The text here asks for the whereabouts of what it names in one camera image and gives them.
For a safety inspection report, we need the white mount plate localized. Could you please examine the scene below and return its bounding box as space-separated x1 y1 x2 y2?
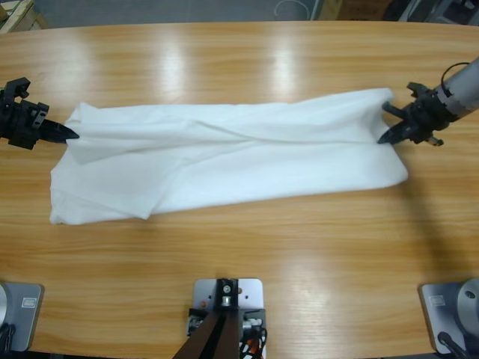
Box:
192 277 267 359

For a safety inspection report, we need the black base cable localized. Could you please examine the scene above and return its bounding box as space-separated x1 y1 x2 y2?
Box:
0 323 16 352
437 331 469 356

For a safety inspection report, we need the grey metal equipment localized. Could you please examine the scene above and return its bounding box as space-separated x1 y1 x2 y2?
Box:
385 0 479 26

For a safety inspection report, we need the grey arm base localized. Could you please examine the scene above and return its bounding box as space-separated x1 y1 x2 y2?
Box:
0 282 45 352
418 277 479 355

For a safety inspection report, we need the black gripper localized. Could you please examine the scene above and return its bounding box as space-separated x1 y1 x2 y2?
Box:
376 93 460 147
0 97 81 151

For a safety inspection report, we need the small electronics module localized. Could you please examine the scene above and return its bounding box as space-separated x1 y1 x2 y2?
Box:
186 307 206 336
241 309 267 334

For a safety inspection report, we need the dark camera post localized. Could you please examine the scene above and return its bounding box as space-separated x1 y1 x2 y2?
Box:
174 277 240 359

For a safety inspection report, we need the orange and black cable bundle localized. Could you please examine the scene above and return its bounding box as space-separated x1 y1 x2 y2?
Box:
239 328 269 359

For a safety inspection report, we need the wooden crate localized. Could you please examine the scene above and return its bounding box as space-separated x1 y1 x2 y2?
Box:
0 0 49 35

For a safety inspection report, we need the white t-shirt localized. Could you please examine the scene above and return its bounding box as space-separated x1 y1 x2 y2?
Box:
49 87 409 226

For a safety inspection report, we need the cardboard box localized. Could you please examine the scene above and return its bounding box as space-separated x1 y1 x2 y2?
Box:
320 0 394 19

